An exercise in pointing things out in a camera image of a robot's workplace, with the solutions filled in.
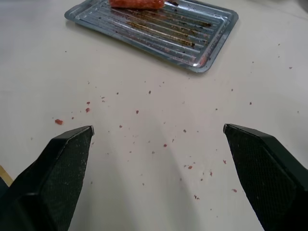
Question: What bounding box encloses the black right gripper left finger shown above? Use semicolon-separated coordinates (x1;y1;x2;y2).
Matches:
0;125;95;231

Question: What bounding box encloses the red sausage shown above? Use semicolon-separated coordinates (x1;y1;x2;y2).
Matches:
108;0;165;10

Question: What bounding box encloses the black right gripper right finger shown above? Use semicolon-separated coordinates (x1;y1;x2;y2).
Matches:
223;123;308;231

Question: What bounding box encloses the ribbed metal baking tray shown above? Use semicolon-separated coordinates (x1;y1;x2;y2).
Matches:
64;0;239;74

